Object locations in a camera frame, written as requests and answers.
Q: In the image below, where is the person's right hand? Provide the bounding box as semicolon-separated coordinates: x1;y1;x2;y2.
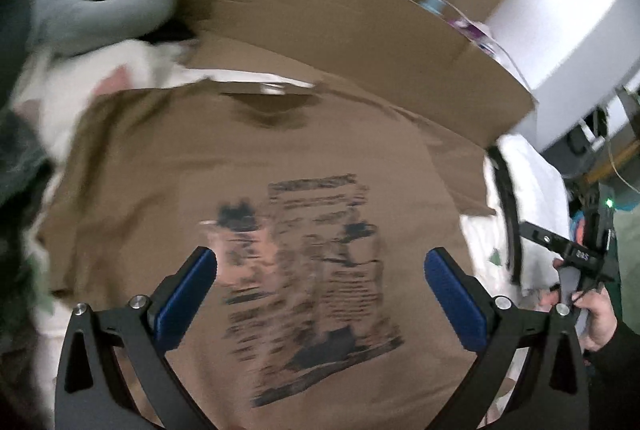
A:
572;286;618;353

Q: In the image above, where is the brown printed t-shirt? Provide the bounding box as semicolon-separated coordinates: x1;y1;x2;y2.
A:
41;83;486;429

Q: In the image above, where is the flattened brown cardboard sheet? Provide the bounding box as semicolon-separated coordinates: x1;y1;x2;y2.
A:
182;0;534;146

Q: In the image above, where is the cream bear print bedsheet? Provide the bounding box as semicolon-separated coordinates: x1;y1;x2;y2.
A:
10;39;314;420

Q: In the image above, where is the white board panel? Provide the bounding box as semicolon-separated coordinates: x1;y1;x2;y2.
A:
488;0;639;151

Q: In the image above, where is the white folded garment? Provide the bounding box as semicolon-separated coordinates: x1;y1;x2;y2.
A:
460;135;570;307

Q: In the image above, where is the grey neck pillow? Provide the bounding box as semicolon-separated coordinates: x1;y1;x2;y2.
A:
30;0;178;57

